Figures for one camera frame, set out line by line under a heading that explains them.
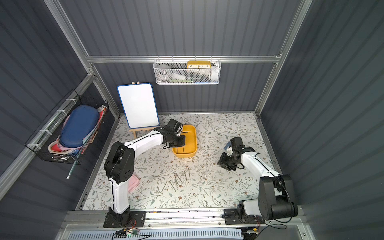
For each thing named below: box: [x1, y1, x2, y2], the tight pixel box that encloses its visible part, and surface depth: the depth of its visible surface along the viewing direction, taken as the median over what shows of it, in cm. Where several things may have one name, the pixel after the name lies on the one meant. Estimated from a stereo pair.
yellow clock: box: [186, 60, 212, 69], surface depth 90 cm
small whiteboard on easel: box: [117, 81, 160, 139], surface depth 97 cm
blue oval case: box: [59, 104, 100, 148], surface depth 69 cm
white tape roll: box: [155, 64, 172, 81], surface depth 88 cm
